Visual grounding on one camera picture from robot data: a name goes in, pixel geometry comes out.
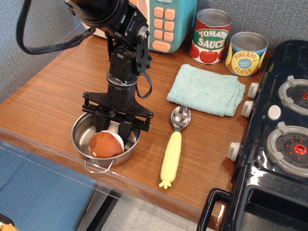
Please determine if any dark blue toy stove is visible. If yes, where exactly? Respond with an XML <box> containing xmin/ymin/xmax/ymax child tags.
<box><xmin>197</xmin><ymin>40</ymin><xmax>308</xmax><ymax>231</ymax></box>

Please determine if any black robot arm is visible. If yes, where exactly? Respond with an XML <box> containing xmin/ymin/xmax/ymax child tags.
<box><xmin>66</xmin><ymin>0</ymin><xmax>154</xmax><ymax>142</ymax></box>

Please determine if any toy microwave teal and cream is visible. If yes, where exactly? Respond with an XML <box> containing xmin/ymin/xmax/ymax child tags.
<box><xmin>72</xmin><ymin>0</ymin><xmax>197</xmax><ymax>55</ymax></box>

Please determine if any brown white plush mushroom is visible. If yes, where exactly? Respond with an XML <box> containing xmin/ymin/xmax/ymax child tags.
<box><xmin>88</xmin><ymin>130</ymin><xmax>124</xmax><ymax>158</ymax></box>

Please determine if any orange object at corner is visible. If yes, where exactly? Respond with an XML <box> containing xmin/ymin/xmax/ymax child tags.
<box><xmin>0</xmin><ymin>214</ymin><xmax>19</xmax><ymax>231</ymax></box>

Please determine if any pineapple slices can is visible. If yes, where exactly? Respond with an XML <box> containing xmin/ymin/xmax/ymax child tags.
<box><xmin>225</xmin><ymin>31</ymin><xmax>269</xmax><ymax>77</ymax></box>

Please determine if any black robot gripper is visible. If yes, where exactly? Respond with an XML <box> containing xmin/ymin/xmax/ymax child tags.
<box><xmin>82</xmin><ymin>82</ymin><xmax>154</xmax><ymax>145</ymax></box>

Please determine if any tomato sauce can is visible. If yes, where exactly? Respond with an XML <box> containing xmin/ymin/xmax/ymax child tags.
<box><xmin>190</xmin><ymin>8</ymin><xmax>232</xmax><ymax>64</ymax></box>

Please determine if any light blue folded towel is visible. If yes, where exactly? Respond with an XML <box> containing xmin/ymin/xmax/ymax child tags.
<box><xmin>167</xmin><ymin>64</ymin><xmax>246</xmax><ymax>117</ymax></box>

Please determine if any yellow handled metal spoon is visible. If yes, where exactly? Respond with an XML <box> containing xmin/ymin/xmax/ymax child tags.
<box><xmin>159</xmin><ymin>106</ymin><xmax>191</xmax><ymax>190</ymax></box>

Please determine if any small steel pot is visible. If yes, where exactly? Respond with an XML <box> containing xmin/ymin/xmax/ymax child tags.
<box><xmin>71</xmin><ymin>113</ymin><xmax>141</xmax><ymax>174</ymax></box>

